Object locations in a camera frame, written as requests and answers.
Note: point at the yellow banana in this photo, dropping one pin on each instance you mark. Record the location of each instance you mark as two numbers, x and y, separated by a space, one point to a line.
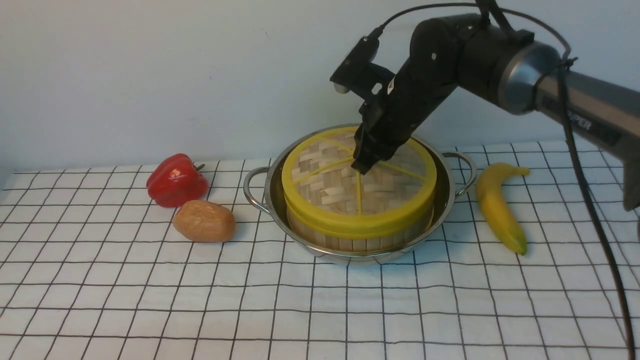
495 208

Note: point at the white black-grid tablecloth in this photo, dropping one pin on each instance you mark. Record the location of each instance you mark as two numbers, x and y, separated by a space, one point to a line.
92 270

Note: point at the bamboo steamer basket yellow rim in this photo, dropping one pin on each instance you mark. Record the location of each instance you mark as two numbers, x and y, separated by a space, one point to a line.
365 245

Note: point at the stainless steel pot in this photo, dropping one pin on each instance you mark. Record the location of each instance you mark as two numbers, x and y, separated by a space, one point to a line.
263 189

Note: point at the red bell pepper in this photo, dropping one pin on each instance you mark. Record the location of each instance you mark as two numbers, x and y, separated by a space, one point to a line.
176 181

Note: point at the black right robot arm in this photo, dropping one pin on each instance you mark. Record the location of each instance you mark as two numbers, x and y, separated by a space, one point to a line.
504 67

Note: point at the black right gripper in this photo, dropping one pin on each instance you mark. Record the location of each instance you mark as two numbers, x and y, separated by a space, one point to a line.
424 81

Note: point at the woven bamboo steamer lid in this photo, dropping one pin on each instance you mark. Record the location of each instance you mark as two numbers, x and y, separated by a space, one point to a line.
328 199

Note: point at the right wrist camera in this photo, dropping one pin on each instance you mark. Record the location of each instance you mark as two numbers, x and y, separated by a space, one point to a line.
358 74

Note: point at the brown potato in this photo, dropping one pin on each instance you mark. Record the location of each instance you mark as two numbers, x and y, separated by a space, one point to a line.
202 221

